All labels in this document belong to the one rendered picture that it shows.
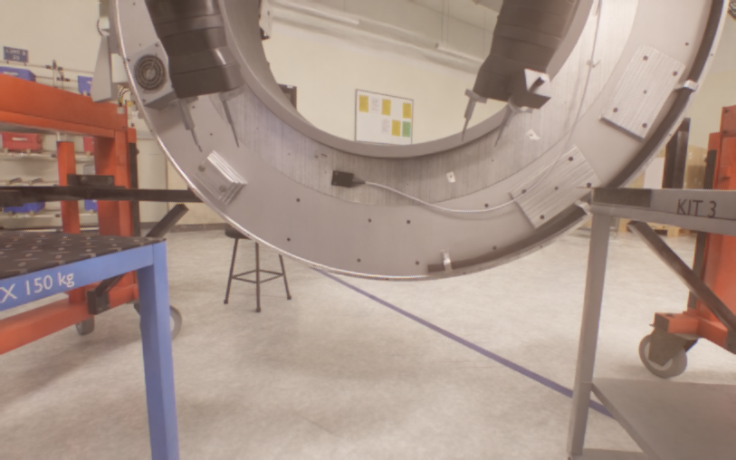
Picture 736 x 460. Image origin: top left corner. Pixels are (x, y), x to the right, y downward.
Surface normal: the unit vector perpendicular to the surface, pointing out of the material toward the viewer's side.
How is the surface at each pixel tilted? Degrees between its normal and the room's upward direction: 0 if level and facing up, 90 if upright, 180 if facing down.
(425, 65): 90
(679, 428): 0
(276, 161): 90
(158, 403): 90
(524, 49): 122
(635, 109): 90
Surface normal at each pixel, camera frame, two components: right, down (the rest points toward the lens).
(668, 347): -0.97, 0.01
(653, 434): 0.02, -0.99
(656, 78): -0.12, 0.12
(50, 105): 0.99, 0.04
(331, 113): 0.54, 0.12
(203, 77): -0.09, 0.51
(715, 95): -0.84, 0.05
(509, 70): 0.13, 0.47
